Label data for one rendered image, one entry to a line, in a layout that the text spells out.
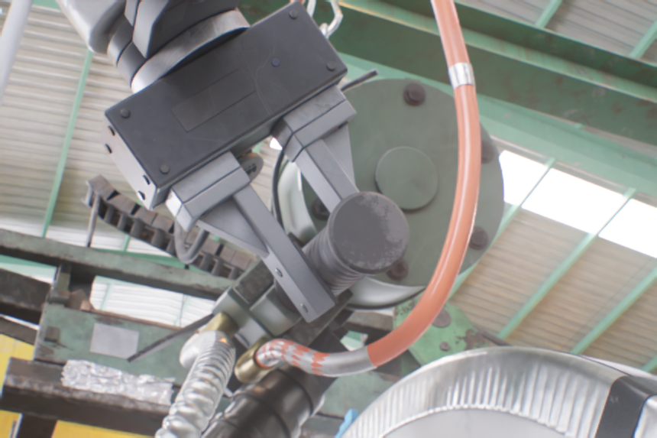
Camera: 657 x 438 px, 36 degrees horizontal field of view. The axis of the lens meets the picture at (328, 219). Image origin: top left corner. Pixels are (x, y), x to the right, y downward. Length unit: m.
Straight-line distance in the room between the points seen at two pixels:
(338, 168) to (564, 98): 3.40
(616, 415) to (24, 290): 1.34
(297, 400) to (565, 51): 3.41
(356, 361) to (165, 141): 0.17
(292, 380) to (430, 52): 2.99
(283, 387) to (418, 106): 0.24
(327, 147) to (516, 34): 3.46
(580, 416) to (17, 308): 1.29
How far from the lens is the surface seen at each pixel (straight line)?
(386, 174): 0.67
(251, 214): 0.54
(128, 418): 1.63
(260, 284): 0.65
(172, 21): 0.52
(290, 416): 0.77
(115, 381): 1.63
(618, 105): 4.02
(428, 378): 0.82
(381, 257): 0.49
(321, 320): 0.66
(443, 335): 1.87
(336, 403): 1.73
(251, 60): 0.56
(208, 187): 0.54
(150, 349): 0.70
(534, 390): 0.66
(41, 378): 1.62
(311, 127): 0.56
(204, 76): 0.55
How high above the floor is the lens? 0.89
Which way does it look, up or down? 41 degrees up
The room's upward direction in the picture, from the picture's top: straight up
